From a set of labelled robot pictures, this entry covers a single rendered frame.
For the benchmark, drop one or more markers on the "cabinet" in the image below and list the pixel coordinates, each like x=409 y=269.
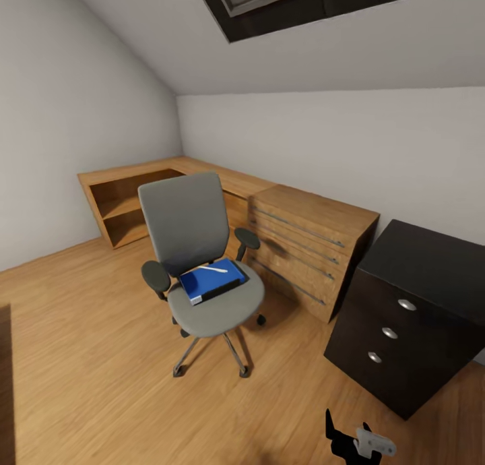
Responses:
x=399 y=349
x=310 y=245

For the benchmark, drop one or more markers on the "desk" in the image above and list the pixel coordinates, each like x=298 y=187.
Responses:
x=444 y=272

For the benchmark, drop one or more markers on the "swivel chair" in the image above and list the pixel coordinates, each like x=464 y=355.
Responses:
x=186 y=218

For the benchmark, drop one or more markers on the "folder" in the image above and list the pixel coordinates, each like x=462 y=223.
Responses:
x=201 y=284

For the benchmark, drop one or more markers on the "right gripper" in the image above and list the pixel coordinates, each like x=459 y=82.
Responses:
x=342 y=445

